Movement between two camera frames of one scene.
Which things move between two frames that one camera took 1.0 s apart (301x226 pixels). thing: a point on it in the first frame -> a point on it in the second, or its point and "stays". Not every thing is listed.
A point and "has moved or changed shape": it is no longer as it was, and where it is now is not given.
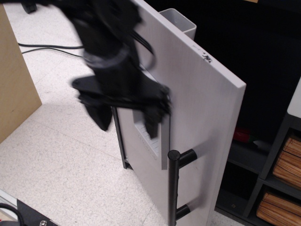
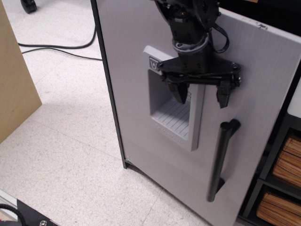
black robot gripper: x=117 y=80 -> x=200 y=68
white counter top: x=294 y=108 stays
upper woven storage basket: x=288 y=165 stays
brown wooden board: x=19 y=98 stays
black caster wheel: x=29 y=7 stays
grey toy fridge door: x=207 y=100 has moved or changed shape
